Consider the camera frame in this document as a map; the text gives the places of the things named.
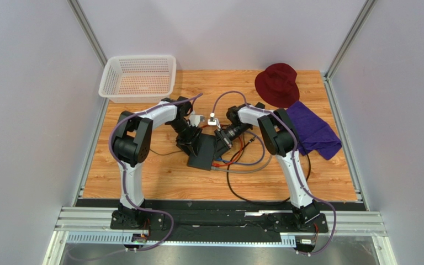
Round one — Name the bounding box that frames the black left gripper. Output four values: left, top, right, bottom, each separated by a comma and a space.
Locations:
169, 120, 203, 157

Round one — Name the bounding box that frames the black network switch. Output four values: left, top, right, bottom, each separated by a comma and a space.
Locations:
187, 134, 216, 171

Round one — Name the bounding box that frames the black power cable with plug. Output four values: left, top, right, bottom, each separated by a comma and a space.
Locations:
149, 147, 185, 157

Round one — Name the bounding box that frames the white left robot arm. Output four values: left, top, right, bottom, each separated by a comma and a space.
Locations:
108, 97, 202, 221

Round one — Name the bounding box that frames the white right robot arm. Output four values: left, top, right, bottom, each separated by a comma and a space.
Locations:
226, 103, 321, 228

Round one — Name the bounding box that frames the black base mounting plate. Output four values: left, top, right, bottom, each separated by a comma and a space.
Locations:
110, 199, 331, 243

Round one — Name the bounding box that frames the dark red bucket hat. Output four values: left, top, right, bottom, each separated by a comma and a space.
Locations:
255, 63, 300, 108

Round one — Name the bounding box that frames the purple cloth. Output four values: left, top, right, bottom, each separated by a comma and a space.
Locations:
287, 101, 342, 160

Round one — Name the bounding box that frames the white plastic basket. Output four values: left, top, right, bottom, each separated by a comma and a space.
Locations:
98, 55, 177, 104

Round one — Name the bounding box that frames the blue ethernet cable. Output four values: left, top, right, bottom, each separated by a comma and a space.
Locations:
215, 130, 266, 166

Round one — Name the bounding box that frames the grey ethernet cable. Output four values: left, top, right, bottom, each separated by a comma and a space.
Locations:
211, 152, 274, 174

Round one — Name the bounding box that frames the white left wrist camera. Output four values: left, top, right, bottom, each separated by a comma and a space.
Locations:
189, 114, 205, 127

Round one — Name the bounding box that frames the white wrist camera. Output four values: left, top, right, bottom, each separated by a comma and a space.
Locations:
189, 114, 205, 127
207, 113, 221, 129

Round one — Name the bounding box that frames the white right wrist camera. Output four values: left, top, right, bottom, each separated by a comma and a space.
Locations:
207, 113, 221, 129

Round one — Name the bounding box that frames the black ethernet cable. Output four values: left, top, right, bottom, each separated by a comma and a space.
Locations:
226, 136, 255, 166

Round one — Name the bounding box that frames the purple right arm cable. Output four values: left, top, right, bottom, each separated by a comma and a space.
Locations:
211, 91, 337, 256

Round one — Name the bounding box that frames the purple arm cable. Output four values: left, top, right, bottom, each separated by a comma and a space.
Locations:
108, 93, 204, 253
211, 91, 337, 256

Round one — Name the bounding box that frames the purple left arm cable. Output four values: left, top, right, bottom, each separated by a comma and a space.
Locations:
108, 93, 204, 253

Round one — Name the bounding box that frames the aluminium frame rail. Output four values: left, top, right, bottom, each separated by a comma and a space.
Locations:
44, 207, 396, 264

